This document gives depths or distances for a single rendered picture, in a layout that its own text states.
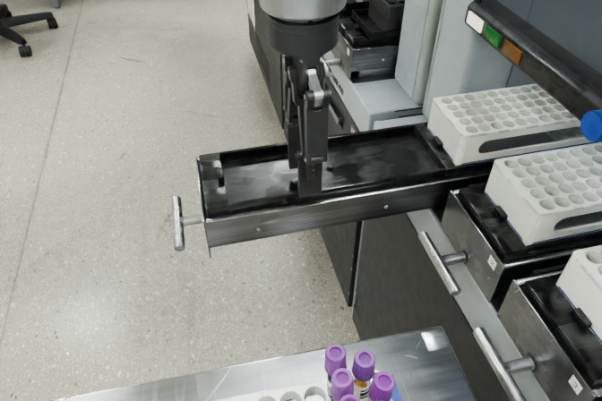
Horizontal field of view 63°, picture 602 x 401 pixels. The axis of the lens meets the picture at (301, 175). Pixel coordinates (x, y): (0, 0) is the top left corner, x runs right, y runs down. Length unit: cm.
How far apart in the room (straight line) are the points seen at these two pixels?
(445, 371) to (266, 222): 29
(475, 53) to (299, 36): 35
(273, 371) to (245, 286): 109
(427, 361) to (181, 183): 154
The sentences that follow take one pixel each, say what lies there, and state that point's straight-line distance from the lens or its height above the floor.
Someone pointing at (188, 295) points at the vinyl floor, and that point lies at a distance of 157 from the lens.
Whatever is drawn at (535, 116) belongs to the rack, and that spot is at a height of 87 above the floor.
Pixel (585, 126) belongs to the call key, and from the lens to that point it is 55.
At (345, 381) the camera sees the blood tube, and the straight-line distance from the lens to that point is 36.
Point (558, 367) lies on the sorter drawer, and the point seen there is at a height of 79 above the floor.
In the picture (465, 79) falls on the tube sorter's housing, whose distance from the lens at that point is 81.
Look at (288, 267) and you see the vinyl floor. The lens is 160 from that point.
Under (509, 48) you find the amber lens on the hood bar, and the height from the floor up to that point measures 98.
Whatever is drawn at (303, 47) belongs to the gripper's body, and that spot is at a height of 103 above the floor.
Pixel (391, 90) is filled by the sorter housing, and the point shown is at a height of 73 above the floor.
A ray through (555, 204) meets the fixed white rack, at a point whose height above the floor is 87.
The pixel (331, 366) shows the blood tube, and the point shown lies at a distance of 37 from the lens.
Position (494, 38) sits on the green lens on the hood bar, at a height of 98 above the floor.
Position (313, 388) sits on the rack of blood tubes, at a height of 88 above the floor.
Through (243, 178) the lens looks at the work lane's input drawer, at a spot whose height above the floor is 80.
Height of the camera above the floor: 125
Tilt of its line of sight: 41 degrees down
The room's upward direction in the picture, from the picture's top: straight up
